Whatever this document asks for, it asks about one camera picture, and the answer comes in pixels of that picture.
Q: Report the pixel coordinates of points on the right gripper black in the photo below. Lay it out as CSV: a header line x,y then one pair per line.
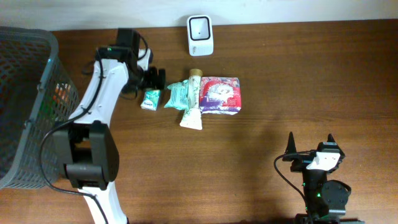
x,y
300,165

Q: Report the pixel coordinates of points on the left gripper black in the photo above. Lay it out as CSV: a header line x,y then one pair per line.
x,y
157,78

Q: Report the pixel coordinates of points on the small teal tissue pack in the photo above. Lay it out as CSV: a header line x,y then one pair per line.
x,y
151,100

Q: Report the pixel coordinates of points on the teal wipes packet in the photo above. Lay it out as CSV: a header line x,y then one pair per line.
x,y
178,95

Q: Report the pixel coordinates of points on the white green tube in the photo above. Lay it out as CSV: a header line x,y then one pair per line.
x,y
192,116

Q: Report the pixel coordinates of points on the red purple tissue pack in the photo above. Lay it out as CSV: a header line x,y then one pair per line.
x,y
220,95

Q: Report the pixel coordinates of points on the orange tissue pack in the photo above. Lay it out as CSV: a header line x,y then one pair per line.
x,y
61,94

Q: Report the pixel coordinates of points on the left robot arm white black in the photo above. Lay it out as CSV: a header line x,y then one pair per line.
x,y
86,151

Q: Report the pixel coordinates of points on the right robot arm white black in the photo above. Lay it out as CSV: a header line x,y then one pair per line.
x,y
325,200

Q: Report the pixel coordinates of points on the grey plastic mesh basket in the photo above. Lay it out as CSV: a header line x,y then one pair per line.
x,y
30,71

